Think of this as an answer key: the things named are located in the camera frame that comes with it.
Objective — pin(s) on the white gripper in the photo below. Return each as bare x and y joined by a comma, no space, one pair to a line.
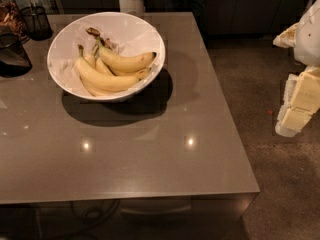
308,39

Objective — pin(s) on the white bowl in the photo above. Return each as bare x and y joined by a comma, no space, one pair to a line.
129,36

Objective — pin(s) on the small left yellow banana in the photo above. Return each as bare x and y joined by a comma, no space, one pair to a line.
91,57

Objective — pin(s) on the front long yellow banana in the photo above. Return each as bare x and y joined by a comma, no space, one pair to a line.
113,83

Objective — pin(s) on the dark glass bowl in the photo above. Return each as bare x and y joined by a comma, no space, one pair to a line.
14,60

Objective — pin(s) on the black mesh cup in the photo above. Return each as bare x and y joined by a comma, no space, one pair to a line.
37,23

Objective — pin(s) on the jar with brown contents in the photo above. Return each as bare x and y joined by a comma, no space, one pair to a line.
10,17

